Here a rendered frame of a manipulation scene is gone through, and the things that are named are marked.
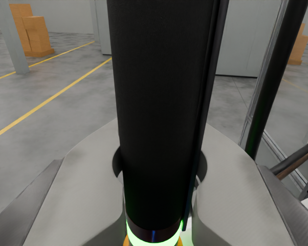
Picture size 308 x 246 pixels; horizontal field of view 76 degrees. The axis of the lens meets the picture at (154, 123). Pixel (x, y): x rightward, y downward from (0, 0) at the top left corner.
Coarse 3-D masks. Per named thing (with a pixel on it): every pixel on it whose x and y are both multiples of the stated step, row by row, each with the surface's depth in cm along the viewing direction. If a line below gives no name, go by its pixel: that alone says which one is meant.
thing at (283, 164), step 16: (288, 0) 11; (304, 0) 10; (288, 16) 11; (288, 32) 11; (288, 48) 11; (272, 64) 12; (272, 80) 12; (272, 96) 13; (256, 112) 14; (256, 128) 14; (256, 144) 15; (288, 160) 24
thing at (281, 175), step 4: (304, 156) 27; (300, 160) 26; (304, 160) 27; (292, 164) 26; (296, 164) 26; (300, 164) 26; (288, 168) 25; (292, 168) 25; (284, 172) 24; (288, 172) 25; (276, 176) 24; (280, 176) 24; (284, 176) 24; (280, 180) 24
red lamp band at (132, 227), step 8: (128, 216) 11; (128, 224) 11; (176, 224) 11; (136, 232) 11; (144, 232) 10; (152, 232) 10; (160, 232) 10; (168, 232) 10; (144, 240) 11; (152, 240) 10; (160, 240) 11
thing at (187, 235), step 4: (184, 232) 18; (188, 232) 17; (180, 236) 17; (184, 236) 17; (188, 236) 17; (184, 240) 17; (188, 240) 17; (184, 244) 17; (188, 244) 17; (192, 244) 17
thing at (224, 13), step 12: (216, 0) 6; (228, 0) 6; (216, 12) 6; (216, 24) 6; (216, 36) 6; (216, 48) 6; (216, 60) 7; (204, 72) 7; (204, 84) 7; (204, 96) 7; (204, 108) 8; (204, 120) 8; (192, 156) 9; (192, 168) 9; (192, 180) 10; (192, 192) 10
